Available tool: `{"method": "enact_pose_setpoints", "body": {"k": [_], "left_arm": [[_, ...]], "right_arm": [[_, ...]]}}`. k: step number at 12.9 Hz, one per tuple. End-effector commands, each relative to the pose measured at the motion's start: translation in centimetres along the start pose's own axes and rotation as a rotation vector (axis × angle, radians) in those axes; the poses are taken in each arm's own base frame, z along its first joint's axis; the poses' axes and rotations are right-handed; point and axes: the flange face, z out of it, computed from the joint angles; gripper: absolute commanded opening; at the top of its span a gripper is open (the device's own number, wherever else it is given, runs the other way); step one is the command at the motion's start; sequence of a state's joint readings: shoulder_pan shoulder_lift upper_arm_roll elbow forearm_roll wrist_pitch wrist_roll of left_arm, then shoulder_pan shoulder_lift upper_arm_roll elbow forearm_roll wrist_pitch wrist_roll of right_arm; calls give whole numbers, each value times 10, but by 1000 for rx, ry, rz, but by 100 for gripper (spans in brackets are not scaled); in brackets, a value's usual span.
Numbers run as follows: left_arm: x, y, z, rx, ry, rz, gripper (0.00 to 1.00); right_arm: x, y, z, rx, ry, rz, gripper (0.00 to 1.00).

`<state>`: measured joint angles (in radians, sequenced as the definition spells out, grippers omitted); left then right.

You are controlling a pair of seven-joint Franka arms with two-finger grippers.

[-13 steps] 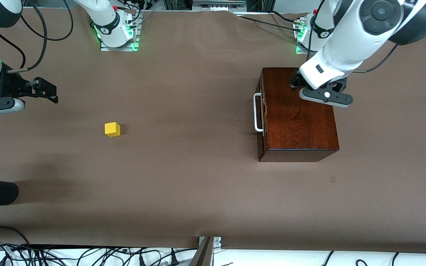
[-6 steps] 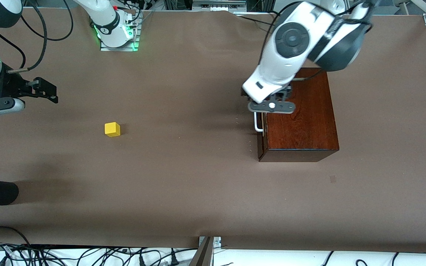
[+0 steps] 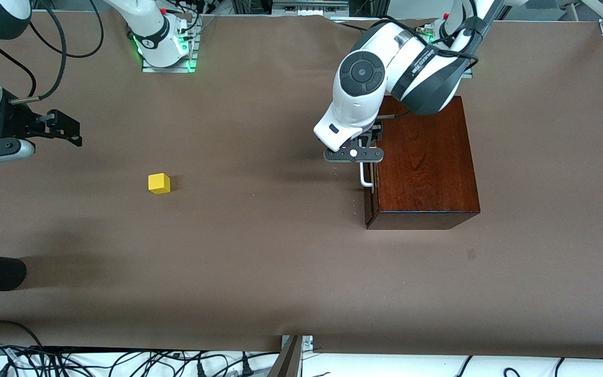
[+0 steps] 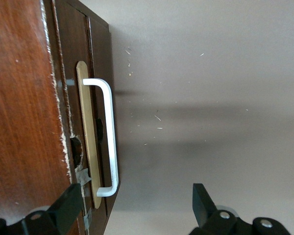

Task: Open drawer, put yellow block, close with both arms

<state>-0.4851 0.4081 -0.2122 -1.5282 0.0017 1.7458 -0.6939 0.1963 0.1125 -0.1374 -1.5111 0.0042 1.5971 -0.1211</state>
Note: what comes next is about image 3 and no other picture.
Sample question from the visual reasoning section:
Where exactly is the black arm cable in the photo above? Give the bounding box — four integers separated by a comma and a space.
28, 0, 105, 59
0, 39, 38, 100

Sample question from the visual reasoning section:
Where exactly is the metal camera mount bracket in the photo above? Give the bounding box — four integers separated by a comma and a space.
269, 335, 315, 377

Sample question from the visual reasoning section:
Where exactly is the yellow cube block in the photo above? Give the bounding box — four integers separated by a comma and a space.
148, 172, 172, 195

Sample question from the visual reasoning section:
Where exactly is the dark wooden drawer cabinet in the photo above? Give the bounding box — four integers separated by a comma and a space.
365, 95, 481, 230

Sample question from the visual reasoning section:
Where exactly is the white frame strut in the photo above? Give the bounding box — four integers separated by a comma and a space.
558, 0, 603, 20

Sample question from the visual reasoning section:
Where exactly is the wooden drawer with white handle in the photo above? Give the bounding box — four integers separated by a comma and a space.
359, 157, 381, 228

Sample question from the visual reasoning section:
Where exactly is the silver metal device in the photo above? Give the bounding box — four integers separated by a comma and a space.
273, 0, 350, 15

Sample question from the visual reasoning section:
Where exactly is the brown table cover sheet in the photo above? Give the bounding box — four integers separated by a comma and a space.
0, 10, 603, 353

